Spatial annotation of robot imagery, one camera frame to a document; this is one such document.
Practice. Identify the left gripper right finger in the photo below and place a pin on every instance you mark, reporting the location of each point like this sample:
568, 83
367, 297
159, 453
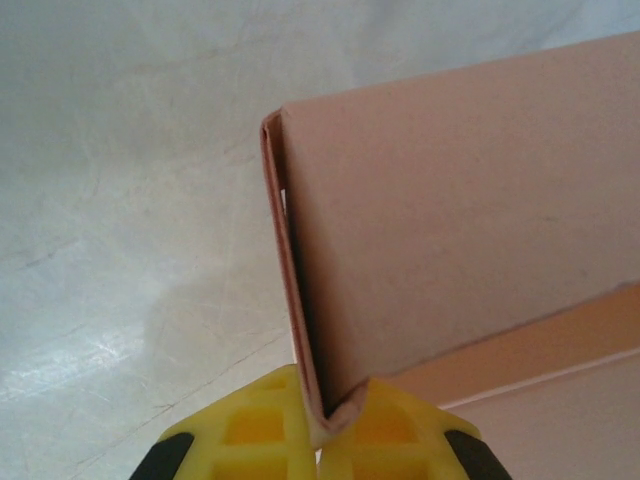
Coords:
400, 440

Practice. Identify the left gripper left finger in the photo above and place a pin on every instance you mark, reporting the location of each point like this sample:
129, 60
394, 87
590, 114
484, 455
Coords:
240, 435

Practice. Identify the orange cloth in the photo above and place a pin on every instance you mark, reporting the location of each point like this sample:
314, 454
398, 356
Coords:
450, 225

